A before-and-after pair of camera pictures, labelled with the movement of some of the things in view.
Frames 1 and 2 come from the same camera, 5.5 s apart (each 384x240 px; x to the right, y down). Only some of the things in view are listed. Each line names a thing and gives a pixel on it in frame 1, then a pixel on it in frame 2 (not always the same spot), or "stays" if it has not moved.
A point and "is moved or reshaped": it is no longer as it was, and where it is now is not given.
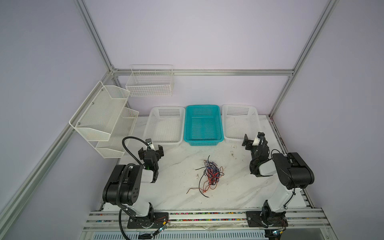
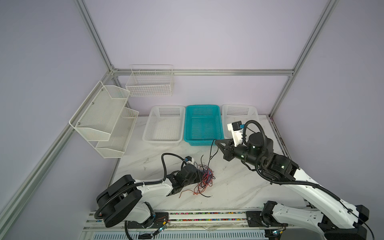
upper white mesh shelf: [96, 119] stays
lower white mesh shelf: [115, 146] stays
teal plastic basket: [203, 126] stays
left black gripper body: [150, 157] → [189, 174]
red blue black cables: [210, 178] is moved or reshaped
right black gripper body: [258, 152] → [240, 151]
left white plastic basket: [164, 125] stays
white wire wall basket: [151, 80] stays
